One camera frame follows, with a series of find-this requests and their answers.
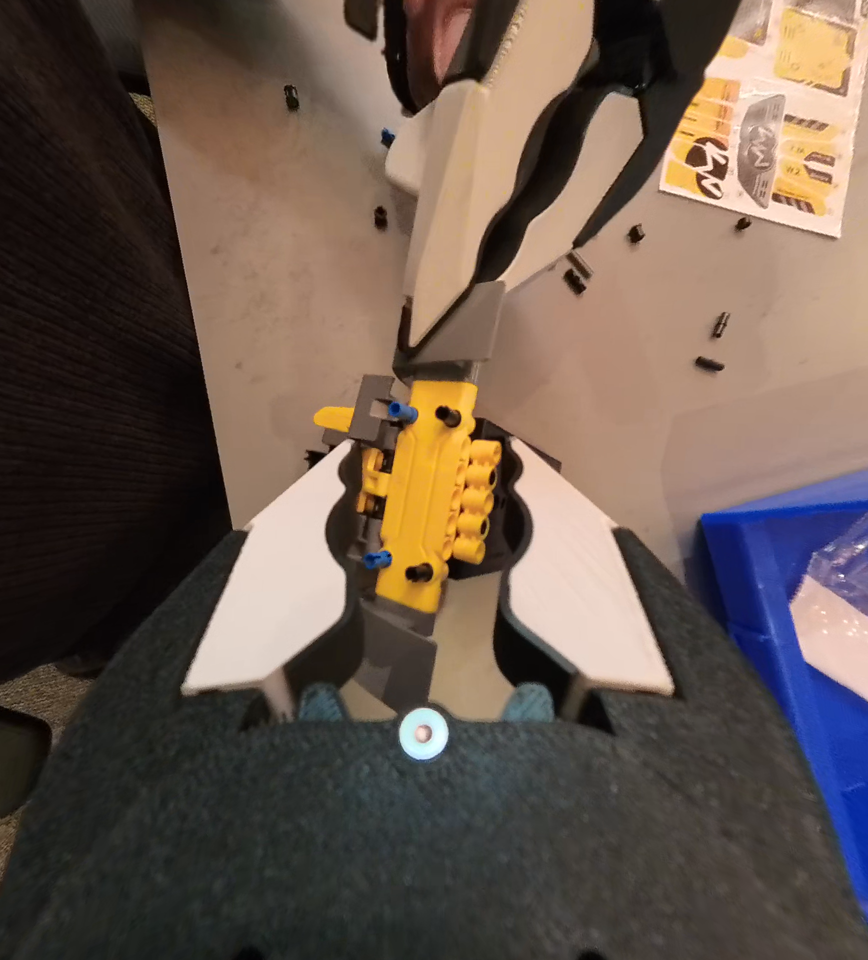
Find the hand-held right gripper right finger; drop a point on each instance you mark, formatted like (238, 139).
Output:
(591, 600)

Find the person's left hand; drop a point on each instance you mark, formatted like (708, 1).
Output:
(441, 30)

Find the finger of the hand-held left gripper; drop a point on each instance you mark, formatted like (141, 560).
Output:
(591, 187)
(449, 225)

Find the yellow toy vehicle model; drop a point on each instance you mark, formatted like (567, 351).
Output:
(419, 487)

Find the clear plastic bag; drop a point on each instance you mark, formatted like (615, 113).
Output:
(854, 637)

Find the yellow sticker sheet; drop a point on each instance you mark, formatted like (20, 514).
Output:
(764, 135)

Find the blue plastic bin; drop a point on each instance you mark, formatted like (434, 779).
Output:
(749, 570)

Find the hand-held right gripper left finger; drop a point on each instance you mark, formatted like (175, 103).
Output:
(269, 600)

